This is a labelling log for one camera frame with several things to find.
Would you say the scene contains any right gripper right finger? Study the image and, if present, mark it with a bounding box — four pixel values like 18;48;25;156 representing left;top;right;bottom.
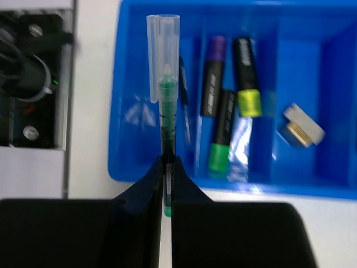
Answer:
171;159;317;267

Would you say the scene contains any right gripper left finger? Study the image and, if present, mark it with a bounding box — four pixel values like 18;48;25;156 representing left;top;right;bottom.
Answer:
1;159;163;267

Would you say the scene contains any green cap highlighter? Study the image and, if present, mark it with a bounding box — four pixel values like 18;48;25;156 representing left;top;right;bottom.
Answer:
209;89;235;173

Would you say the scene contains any yellow cap highlighter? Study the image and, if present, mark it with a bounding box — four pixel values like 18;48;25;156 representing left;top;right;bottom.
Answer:
233;37;262;118

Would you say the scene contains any grey white eraser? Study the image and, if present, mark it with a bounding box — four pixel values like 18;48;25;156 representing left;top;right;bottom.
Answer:
283;103;325;145

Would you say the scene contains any purple cap highlighter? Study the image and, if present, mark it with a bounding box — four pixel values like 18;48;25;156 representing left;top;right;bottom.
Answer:
200;36;226;117

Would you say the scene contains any green refill pen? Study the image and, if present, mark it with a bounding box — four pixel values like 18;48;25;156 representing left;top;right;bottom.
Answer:
147;15;180;217

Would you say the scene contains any blue plastic divided tray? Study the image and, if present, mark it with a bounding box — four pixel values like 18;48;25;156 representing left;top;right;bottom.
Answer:
108;1;356;199

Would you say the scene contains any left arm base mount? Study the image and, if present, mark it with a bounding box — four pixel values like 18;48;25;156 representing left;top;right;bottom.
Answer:
1;8;75;149

